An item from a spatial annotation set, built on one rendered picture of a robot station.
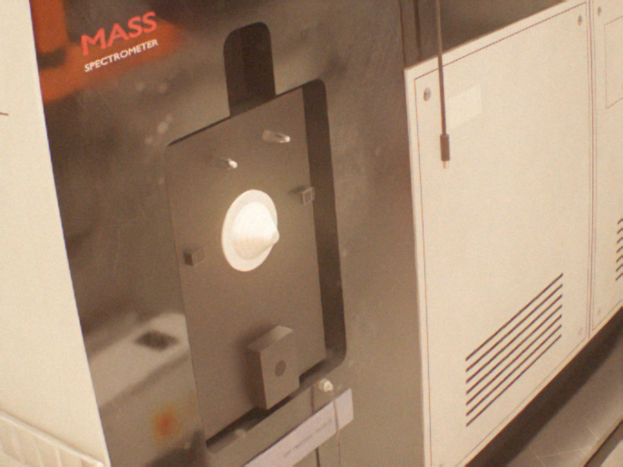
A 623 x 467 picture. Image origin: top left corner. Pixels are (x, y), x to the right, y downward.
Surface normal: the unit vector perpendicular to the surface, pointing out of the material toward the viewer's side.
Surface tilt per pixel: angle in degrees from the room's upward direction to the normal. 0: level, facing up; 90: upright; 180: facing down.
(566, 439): 0
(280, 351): 90
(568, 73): 90
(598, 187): 90
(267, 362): 90
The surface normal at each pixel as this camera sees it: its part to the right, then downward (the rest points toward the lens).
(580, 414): -0.08, -0.91
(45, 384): -0.61, 0.37
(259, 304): 0.79, 0.18
